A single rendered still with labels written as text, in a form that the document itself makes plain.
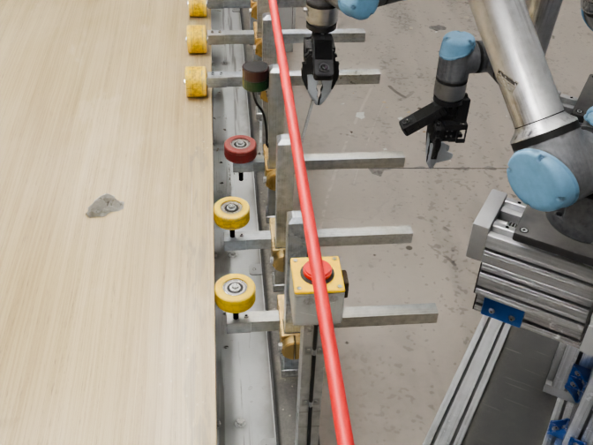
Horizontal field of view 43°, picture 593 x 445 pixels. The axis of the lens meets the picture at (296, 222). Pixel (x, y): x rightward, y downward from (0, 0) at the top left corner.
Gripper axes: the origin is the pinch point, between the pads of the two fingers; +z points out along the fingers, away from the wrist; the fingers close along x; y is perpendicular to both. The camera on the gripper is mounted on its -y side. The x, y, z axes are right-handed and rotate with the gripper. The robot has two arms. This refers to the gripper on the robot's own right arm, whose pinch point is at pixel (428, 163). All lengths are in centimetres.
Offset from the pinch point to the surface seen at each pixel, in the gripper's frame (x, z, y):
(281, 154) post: -31, -25, -40
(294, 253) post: -56, -20, -39
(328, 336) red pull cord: -130, -80, -45
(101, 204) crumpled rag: -24, -8, -79
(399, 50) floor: 226, 82, 44
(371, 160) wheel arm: -1.3, -2.4, -15.3
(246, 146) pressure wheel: -1.2, -7.2, -46.6
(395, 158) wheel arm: -1.2, -2.7, -9.0
